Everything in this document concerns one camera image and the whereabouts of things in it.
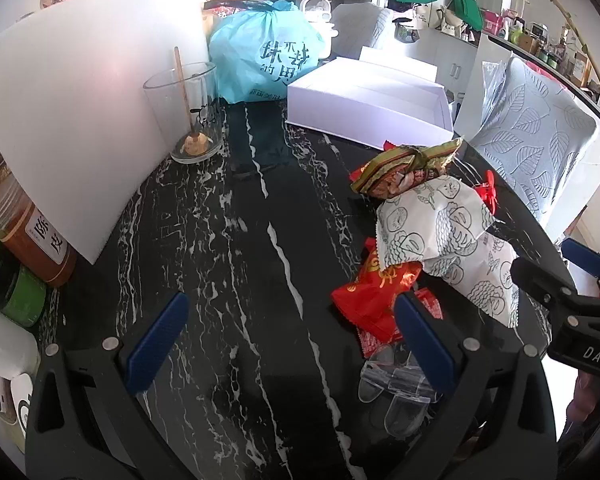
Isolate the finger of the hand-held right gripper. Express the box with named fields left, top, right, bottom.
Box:
left=560, top=237, right=600, bottom=287
left=510, top=256, right=582, bottom=314

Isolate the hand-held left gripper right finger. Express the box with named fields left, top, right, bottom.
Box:
left=394, top=291, right=561, bottom=480

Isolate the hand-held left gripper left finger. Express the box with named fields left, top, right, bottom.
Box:
left=25, top=291, right=201, bottom=480

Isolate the red toy fan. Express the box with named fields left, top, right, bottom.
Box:
left=472, top=170, right=498, bottom=211

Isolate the white line-print snack packet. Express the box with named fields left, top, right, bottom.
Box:
left=375, top=176, right=521, bottom=328

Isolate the green gold snack packet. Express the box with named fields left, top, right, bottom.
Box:
left=350, top=137, right=465, bottom=198

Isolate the white gift box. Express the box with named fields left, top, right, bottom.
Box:
left=286, top=46, right=455, bottom=151

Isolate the person's right hand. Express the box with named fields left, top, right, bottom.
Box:
left=566, top=374, right=600, bottom=428

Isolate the leaf-patterned chair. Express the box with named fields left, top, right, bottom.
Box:
left=330, top=4, right=396, bottom=61
left=467, top=55, right=600, bottom=216

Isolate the green jar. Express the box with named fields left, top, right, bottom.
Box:
left=0, top=220, right=48, bottom=328

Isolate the white labelled container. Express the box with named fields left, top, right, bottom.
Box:
left=0, top=372, right=35, bottom=453

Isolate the brown jar with white label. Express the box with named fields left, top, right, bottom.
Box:
left=0, top=180, right=78, bottom=288

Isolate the folded clear umbrella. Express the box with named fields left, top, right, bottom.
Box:
left=480, top=60, right=508, bottom=126

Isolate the row of jars and bottles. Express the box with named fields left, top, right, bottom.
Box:
left=482, top=7, right=600, bottom=86

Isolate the white cupboard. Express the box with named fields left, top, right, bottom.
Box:
left=415, top=27, right=481, bottom=96

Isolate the white foam board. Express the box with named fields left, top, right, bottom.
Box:
left=0, top=0, right=216, bottom=266

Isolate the bamboo stick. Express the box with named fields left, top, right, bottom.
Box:
left=520, top=0, right=600, bottom=86

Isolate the wooden honey dipper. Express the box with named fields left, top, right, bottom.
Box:
left=173, top=46, right=204, bottom=153

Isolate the white kettle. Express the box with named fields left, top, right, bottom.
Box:
left=299, top=0, right=339, bottom=61

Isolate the teal drawstring bag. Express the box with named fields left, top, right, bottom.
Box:
left=204, top=0, right=327, bottom=105

